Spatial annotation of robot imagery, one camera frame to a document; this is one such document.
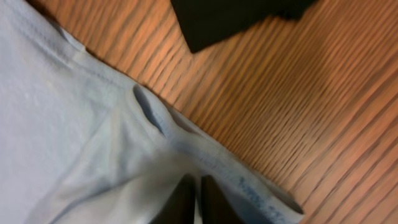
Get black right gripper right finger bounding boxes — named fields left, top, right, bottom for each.
left=201, top=175, right=244, bottom=224

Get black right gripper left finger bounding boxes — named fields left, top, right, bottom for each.
left=150, top=174, right=196, bottom=224

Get light blue printed t-shirt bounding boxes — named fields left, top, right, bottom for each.
left=1, top=1, right=304, bottom=223

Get crumpled black shirt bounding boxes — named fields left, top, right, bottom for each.
left=171, top=0, right=316, bottom=54

